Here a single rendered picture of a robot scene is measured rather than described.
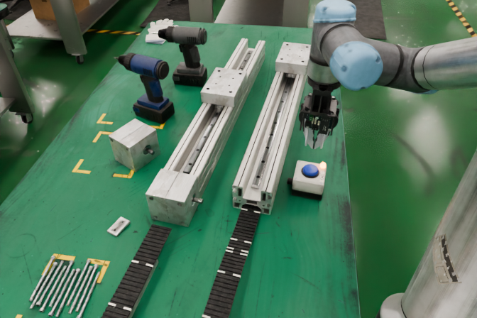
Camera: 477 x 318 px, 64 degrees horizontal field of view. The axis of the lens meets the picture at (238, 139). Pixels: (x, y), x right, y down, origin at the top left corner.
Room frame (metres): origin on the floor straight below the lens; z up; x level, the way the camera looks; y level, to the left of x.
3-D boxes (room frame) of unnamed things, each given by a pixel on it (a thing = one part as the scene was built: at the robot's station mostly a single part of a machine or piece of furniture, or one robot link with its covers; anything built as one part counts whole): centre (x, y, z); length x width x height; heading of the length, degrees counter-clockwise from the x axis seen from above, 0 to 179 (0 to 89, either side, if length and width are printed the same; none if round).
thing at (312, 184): (0.72, -0.18, 0.81); 0.10 x 0.08 x 0.06; 74
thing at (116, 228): (0.59, 0.30, 0.78); 0.05 x 0.03 x 0.01; 151
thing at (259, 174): (1.02, -0.14, 0.82); 0.80 x 0.10 x 0.09; 164
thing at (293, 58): (1.26, -0.21, 0.87); 0.16 x 0.11 x 0.07; 164
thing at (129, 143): (0.84, 0.29, 0.83); 0.11 x 0.10 x 0.10; 53
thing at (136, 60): (1.08, 0.31, 0.89); 0.20 x 0.08 x 0.22; 63
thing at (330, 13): (0.69, -0.18, 1.24); 0.09 x 0.08 x 0.11; 7
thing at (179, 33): (1.29, 0.21, 0.89); 0.20 x 0.08 x 0.22; 80
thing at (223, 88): (1.07, 0.04, 0.87); 0.16 x 0.11 x 0.07; 164
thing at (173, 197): (0.64, 0.15, 0.83); 0.12 x 0.09 x 0.10; 74
